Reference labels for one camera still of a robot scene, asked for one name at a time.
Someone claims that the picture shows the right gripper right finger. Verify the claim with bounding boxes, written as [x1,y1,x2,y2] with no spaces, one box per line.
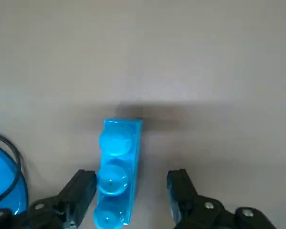
[166,168,277,229]

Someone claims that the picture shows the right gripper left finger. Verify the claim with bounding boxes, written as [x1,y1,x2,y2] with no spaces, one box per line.
[0,168,97,229]

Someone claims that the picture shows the blue desk lamp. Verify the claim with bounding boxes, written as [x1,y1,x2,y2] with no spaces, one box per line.
[0,142,29,215]

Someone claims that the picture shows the blue three-stud block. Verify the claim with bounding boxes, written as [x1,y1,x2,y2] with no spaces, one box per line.
[93,118,144,229]

